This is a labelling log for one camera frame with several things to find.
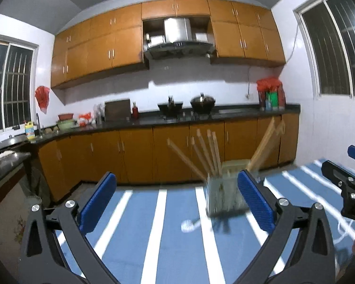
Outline clear chopstick holder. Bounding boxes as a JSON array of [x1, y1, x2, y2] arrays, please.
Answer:
[[205, 160, 259, 217]]

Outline black kitchen countertop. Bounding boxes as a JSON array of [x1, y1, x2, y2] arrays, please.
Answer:
[[0, 103, 302, 190]]

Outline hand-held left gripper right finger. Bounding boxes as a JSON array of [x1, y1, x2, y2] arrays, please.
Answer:
[[234, 169, 338, 284]]

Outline dark cutting board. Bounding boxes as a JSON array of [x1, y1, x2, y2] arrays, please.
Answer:
[[104, 98, 132, 122]]

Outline black gas stove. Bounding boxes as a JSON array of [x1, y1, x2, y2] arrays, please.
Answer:
[[158, 111, 219, 122]]

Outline wooden chopstick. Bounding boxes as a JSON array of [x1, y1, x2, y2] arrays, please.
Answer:
[[167, 138, 210, 182], [206, 129, 222, 173], [248, 117, 276, 169], [191, 136, 213, 174], [251, 121, 285, 172], [212, 132, 225, 170]]

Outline hanging red plastic bag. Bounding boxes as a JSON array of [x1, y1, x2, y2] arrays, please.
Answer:
[[35, 85, 50, 115]]

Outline wooden upper kitchen cabinet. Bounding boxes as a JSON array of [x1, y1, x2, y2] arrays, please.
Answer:
[[50, 0, 286, 90]]

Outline barred window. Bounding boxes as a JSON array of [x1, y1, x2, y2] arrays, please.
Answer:
[[294, 0, 355, 99], [0, 33, 40, 134]]

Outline three chopsticks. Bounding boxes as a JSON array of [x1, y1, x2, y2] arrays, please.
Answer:
[[197, 129, 218, 174]]

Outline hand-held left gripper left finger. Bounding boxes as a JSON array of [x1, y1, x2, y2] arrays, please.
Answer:
[[18, 171, 120, 284]]

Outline metal faucet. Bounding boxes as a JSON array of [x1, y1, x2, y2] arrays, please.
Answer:
[[35, 113, 44, 137]]

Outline dark red packages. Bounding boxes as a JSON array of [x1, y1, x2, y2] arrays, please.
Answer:
[[257, 83, 286, 111]]

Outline black lidded wok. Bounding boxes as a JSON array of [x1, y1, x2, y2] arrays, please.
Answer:
[[190, 93, 217, 115]]

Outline steel range hood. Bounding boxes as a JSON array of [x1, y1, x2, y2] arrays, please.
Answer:
[[143, 18, 215, 61]]

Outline crumpled red plastic bag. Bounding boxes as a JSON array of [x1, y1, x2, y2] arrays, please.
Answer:
[[256, 77, 282, 93]]

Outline blue white striped tablecloth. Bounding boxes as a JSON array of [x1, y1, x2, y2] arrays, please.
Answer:
[[55, 157, 355, 284]]

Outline wooden kitchen cabinet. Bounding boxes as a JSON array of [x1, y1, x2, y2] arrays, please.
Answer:
[[50, 0, 286, 90], [37, 112, 300, 203]]

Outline green basin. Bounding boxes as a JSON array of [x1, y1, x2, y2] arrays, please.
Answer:
[[56, 119, 79, 131]]

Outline black open wok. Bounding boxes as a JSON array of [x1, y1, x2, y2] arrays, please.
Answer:
[[157, 95, 184, 116]]

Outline white power cable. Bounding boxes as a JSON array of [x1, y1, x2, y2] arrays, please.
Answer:
[[247, 21, 299, 95]]

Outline metal pot lid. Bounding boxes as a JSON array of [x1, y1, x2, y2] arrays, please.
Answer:
[[0, 134, 29, 150]]

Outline wooden lower kitchen cabinet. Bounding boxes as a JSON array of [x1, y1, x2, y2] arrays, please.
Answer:
[[37, 112, 300, 203]]

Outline clear glass jug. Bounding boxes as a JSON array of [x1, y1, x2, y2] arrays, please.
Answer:
[[93, 103, 105, 124]]

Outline yellow detergent bottle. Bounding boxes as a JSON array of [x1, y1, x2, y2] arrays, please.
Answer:
[[24, 120, 36, 140]]

